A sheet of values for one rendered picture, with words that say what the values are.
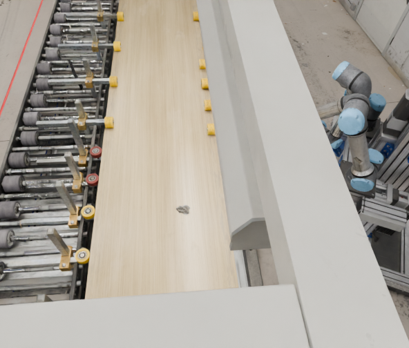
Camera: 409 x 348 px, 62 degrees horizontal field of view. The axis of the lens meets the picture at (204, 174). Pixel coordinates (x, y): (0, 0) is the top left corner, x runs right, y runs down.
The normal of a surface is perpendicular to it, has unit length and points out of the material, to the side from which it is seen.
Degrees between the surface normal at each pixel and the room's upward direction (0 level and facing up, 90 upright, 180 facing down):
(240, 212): 61
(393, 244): 0
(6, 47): 0
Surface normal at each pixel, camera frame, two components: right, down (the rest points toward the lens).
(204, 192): 0.04, -0.59
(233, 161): -0.85, -0.25
